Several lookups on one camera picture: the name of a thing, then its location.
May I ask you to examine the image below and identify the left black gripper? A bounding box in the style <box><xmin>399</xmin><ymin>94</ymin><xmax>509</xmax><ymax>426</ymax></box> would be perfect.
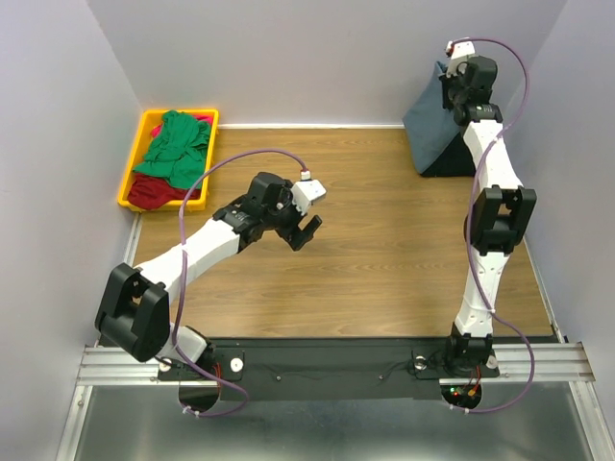
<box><xmin>262</xmin><ymin>181</ymin><xmax>321</xmax><ymax>251</ymax></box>

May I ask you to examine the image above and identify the blue-grey t-shirt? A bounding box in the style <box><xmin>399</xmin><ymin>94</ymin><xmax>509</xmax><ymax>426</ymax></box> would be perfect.
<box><xmin>403</xmin><ymin>61</ymin><xmax>460</xmax><ymax>175</ymax></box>

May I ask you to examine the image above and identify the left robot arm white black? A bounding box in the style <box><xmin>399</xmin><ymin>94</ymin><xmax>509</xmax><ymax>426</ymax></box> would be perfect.
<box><xmin>94</xmin><ymin>172</ymin><xmax>327</xmax><ymax>378</ymax></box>

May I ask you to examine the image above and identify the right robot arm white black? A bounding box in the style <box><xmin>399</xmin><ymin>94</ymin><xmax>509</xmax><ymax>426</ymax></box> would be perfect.
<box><xmin>441</xmin><ymin>54</ymin><xmax>537</xmax><ymax>375</ymax></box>

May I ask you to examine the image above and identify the folded black t-shirt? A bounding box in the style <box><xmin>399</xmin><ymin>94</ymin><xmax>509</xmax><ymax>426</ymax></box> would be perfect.
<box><xmin>421</xmin><ymin>134</ymin><xmax>476</xmax><ymax>178</ymax></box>

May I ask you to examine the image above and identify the green t-shirt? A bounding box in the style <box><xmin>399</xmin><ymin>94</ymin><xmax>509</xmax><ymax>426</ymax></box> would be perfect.
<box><xmin>133</xmin><ymin>110</ymin><xmax>212</xmax><ymax>190</ymax></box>

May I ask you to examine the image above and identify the dark red t-shirt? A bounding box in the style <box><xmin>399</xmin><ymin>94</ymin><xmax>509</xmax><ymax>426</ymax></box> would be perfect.
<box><xmin>127</xmin><ymin>173</ymin><xmax>187</xmax><ymax>210</ymax></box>

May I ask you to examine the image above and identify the pink t-shirt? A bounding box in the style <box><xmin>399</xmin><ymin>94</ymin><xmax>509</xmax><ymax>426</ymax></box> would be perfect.
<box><xmin>150</xmin><ymin>114</ymin><xmax>213</xmax><ymax>138</ymax></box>

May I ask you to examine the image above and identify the yellow plastic tray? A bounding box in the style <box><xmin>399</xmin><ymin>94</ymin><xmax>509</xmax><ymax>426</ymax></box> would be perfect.
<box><xmin>117</xmin><ymin>109</ymin><xmax>219</xmax><ymax>212</ymax></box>

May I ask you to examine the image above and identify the electronics board with leds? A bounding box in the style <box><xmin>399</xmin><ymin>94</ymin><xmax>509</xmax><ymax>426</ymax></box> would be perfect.
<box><xmin>441</xmin><ymin>384</ymin><xmax>482</xmax><ymax>409</ymax></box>

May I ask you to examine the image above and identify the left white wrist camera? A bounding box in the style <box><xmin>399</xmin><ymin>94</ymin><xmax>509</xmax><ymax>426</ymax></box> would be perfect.
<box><xmin>290</xmin><ymin>180</ymin><xmax>327</xmax><ymax>215</ymax></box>

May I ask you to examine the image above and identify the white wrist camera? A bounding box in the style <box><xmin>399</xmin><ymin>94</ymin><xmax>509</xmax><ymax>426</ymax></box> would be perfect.
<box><xmin>290</xmin><ymin>180</ymin><xmax>327</xmax><ymax>215</ymax></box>
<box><xmin>445</xmin><ymin>37</ymin><xmax>476</xmax><ymax>78</ymax></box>

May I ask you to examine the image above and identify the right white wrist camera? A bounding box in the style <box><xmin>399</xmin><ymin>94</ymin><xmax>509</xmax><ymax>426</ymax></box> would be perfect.
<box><xmin>445</xmin><ymin>37</ymin><xmax>476</xmax><ymax>78</ymax></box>

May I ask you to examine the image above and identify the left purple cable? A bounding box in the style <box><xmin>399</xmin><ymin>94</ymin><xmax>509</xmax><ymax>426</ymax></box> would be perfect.
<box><xmin>171</xmin><ymin>148</ymin><xmax>313</xmax><ymax>419</ymax></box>

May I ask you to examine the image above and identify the purple cable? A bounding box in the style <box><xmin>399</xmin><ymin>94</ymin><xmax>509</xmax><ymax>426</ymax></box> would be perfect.
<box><xmin>171</xmin><ymin>148</ymin><xmax>313</xmax><ymax>419</ymax></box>
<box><xmin>444</xmin><ymin>37</ymin><xmax>537</xmax><ymax>417</ymax></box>

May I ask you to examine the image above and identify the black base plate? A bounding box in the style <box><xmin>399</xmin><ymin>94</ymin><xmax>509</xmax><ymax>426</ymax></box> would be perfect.
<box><xmin>158</xmin><ymin>337</ymin><xmax>501</xmax><ymax>402</ymax></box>

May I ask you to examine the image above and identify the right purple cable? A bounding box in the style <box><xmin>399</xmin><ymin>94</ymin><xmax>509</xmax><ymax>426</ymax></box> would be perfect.
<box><xmin>444</xmin><ymin>37</ymin><xmax>537</xmax><ymax>417</ymax></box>

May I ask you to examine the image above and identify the aluminium frame rail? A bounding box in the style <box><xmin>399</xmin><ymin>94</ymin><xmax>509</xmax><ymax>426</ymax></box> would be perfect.
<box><xmin>60</xmin><ymin>224</ymin><xmax>594</xmax><ymax>460</ymax></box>

